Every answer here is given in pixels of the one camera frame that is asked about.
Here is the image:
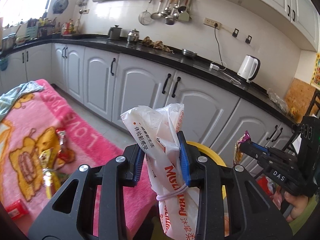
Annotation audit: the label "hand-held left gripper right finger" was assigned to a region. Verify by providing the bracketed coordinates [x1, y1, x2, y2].
[176, 131, 293, 240]

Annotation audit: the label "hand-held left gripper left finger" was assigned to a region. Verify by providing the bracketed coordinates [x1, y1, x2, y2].
[27, 144, 147, 240]

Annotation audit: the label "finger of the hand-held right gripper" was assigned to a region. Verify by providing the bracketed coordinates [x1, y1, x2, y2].
[239, 144, 263, 165]
[246, 141, 273, 156]

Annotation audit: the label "purple snack wrapper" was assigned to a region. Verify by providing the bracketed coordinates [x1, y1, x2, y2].
[233, 130, 252, 167]

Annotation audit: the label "white printed plastic bag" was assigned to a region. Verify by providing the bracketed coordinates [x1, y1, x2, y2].
[120, 102, 201, 240]

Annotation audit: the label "person's right forearm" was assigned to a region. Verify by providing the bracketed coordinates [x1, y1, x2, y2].
[287, 196, 320, 233]

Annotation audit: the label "person's right hand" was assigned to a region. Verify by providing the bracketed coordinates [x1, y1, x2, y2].
[284, 194, 312, 223]

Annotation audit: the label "pink elastic band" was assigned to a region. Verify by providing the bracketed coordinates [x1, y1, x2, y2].
[156, 183, 190, 201]

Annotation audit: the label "red plastic bag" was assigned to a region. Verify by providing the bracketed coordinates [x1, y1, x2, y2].
[256, 173, 283, 206]

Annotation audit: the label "clear plastic bag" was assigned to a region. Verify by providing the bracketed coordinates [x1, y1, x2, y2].
[267, 88, 291, 113]

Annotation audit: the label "cork board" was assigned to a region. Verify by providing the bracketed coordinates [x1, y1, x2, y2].
[285, 78, 317, 117]

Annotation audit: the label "black metal chair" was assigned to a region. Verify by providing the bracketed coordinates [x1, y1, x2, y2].
[291, 90, 320, 153]

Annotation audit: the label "pink printed blanket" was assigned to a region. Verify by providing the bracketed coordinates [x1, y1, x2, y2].
[0, 79, 161, 236]

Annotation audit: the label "red yellow snack wrapper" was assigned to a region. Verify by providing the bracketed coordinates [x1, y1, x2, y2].
[56, 129, 76, 167]

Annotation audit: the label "white lower kitchen cabinets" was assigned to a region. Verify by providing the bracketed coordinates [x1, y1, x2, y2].
[0, 42, 301, 176]

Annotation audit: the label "white kitchen cabinets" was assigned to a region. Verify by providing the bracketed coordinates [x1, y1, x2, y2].
[0, 42, 301, 176]
[217, 0, 317, 52]

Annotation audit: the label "white electric kettle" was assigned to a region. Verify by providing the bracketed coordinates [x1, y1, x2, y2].
[237, 54, 261, 84]

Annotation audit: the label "steel bowl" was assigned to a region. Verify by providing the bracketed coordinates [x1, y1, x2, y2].
[181, 48, 198, 59]

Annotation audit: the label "brown crumpled rag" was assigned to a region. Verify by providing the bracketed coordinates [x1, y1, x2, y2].
[142, 36, 174, 53]

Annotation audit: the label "steel lidded pot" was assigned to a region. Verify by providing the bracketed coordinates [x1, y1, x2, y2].
[127, 28, 140, 44]

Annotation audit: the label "small red box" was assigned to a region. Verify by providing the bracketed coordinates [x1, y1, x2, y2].
[5, 199, 29, 218]

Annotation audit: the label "grey lidded pot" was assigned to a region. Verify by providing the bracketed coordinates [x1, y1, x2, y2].
[108, 25, 122, 40]

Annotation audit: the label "light blue cloth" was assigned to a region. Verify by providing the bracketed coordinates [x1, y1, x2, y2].
[0, 81, 44, 121]

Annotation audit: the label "white upper kitchen cabinets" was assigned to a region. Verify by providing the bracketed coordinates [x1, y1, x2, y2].
[217, 0, 317, 52]

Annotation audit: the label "red canister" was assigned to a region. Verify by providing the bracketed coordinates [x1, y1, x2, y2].
[61, 22, 72, 36]

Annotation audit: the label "row of hanging utensils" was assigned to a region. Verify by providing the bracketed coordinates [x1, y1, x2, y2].
[150, 0, 202, 26]

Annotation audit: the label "row of condiment bottles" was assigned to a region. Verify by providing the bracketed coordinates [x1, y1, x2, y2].
[27, 17, 62, 37]

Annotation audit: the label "hanging ladles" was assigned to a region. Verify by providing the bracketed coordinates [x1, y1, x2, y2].
[76, 0, 91, 14]

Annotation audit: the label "steel cooking pot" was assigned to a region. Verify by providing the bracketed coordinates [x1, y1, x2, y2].
[1, 33, 17, 51]

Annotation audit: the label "kitchen window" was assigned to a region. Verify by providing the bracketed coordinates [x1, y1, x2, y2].
[0, 0, 57, 28]

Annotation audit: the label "yellow wall poster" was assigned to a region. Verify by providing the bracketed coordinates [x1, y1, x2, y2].
[310, 53, 320, 88]

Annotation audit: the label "black power cable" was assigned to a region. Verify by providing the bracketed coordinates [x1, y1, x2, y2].
[213, 26, 228, 71]

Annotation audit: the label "beige wall outlet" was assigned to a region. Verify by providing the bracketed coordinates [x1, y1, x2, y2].
[203, 17, 222, 30]

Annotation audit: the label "hanging wire strainer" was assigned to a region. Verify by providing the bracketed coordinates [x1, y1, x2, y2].
[138, 0, 156, 26]

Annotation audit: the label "round wall fan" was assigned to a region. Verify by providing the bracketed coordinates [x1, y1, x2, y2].
[52, 0, 69, 14]

